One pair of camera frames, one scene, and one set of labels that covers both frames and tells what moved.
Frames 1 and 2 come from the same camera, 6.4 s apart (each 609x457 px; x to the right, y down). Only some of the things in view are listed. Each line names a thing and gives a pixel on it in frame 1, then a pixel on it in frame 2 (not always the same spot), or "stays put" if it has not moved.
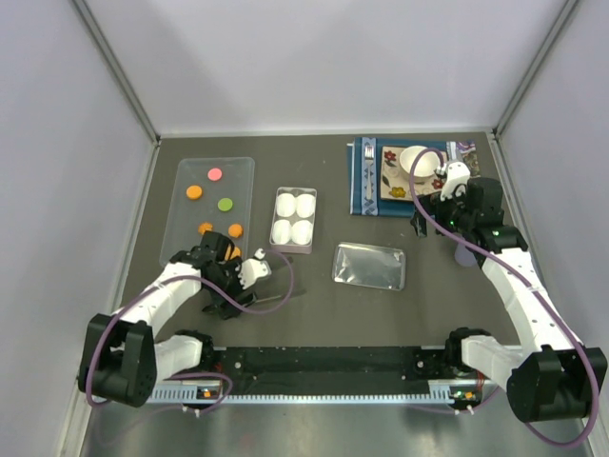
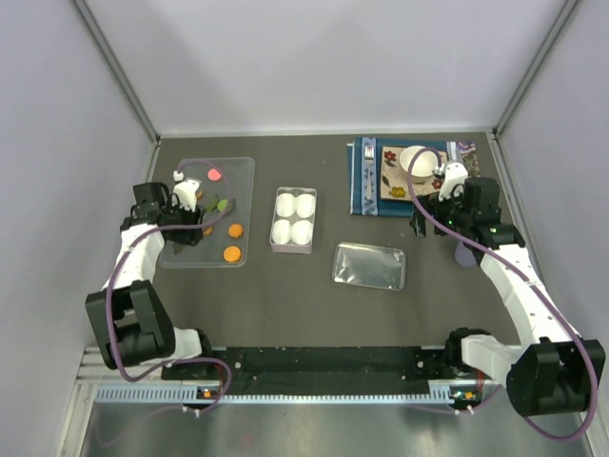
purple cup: [464, 256] stays put
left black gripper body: [227, 278] to [181, 216]
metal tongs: [264, 300] to [210, 214]
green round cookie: [225, 205] stays put
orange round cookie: [235, 230] stays put
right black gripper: [434, 205] stays put
